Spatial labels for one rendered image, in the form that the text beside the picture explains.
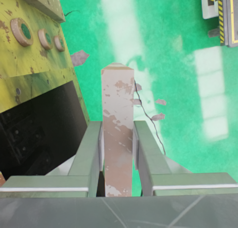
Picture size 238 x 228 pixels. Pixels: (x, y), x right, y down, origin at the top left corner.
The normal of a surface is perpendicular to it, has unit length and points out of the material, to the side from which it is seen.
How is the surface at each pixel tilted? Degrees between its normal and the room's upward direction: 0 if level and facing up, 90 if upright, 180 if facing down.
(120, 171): 0
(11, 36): 90
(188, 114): 0
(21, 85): 90
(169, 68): 0
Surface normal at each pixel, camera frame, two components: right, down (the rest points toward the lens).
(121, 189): 0.02, 0.28
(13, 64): 0.97, -0.24
